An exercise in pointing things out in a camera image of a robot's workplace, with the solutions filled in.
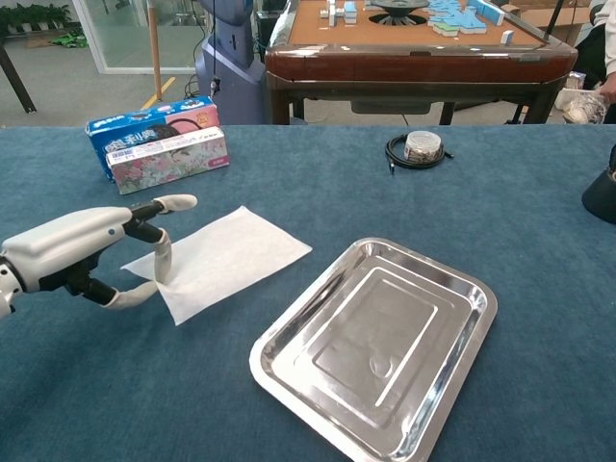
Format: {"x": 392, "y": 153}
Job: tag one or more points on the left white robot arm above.
{"x": 7, "y": 291}

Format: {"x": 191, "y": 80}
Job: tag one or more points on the white paper sheet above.
{"x": 231, "y": 260}

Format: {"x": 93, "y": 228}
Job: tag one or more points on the brown mahjong table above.
{"x": 409, "y": 67}

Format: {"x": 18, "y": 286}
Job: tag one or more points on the clear round plastic jar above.
{"x": 423, "y": 146}

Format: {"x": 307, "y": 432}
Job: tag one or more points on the blue Oreo cookie box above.
{"x": 130, "y": 132}

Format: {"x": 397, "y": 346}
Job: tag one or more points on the black mahjong table console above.
{"x": 399, "y": 10}

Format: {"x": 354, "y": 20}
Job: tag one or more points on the blue mahjong tile pile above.
{"x": 457, "y": 19}

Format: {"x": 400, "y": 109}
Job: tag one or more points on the wooden pole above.
{"x": 155, "y": 48}

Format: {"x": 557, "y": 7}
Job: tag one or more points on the single white mahjong tile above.
{"x": 507, "y": 37}

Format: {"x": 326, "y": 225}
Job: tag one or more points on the black teapot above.
{"x": 601, "y": 197}

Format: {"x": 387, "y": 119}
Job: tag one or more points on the small mahjong tile cluster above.
{"x": 339, "y": 12}

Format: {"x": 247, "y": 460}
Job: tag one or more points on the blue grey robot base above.
{"x": 231, "y": 72}

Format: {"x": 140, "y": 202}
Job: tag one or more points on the white floral carton box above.
{"x": 168, "y": 166}

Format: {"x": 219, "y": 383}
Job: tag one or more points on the green potted plants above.
{"x": 33, "y": 17}

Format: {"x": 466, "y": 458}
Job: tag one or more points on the blue table cloth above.
{"x": 313, "y": 192}

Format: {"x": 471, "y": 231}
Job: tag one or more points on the green item on floor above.
{"x": 69, "y": 39}

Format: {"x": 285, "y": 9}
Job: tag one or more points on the shiny metal tray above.
{"x": 375, "y": 346}

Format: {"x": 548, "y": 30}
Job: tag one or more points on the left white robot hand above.
{"x": 67, "y": 240}

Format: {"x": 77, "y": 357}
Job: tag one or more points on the thin black rod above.
{"x": 553, "y": 19}

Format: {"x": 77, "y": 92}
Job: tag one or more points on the brown cardboard box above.
{"x": 544, "y": 14}

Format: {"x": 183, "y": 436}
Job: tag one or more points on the black slanted table leg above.
{"x": 17, "y": 79}

